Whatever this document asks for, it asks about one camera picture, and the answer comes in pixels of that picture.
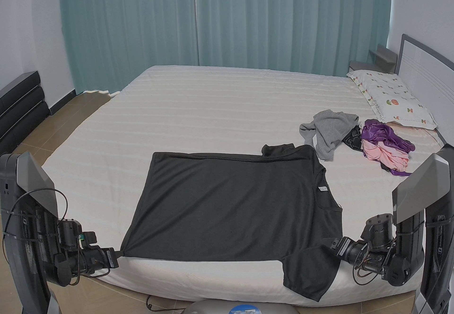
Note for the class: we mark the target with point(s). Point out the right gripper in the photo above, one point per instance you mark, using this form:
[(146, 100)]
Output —
[(349, 251)]

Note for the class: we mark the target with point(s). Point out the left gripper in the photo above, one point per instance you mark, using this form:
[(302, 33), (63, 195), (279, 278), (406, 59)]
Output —
[(101, 259)]

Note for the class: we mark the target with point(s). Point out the black T-shirt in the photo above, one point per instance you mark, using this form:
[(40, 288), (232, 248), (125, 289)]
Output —
[(230, 206)]

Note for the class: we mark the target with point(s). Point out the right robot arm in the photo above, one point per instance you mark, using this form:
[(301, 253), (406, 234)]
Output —
[(415, 195)]

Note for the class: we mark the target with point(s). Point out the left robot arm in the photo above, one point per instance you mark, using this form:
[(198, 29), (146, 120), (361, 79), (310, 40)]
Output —
[(21, 181)]

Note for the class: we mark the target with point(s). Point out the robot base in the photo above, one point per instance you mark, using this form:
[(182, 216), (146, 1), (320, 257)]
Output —
[(241, 308)]

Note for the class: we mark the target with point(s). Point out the pile of clothes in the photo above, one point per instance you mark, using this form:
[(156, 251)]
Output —
[(379, 138)]

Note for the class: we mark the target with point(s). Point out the bed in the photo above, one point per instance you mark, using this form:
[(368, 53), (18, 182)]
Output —
[(212, 106)]

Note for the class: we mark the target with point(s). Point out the grey garment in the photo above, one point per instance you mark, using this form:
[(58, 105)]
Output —
[(330, 128)]

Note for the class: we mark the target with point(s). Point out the white printed pillow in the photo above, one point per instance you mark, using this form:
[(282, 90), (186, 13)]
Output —
[(393, 96)]

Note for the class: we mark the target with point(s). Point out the black chest of drawers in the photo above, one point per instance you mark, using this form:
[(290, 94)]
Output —
[(21, 110)]

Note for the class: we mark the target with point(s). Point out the grey bedside table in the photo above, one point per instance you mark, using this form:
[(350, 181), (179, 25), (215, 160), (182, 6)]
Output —
[(383, 55)]

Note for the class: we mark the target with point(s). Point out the blue-green curtain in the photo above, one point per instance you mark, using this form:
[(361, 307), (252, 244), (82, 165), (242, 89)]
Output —
[(131, 21), (283, 11)]

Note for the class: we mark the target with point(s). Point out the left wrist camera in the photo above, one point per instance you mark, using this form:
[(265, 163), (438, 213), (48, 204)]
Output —
[(90, 240)]

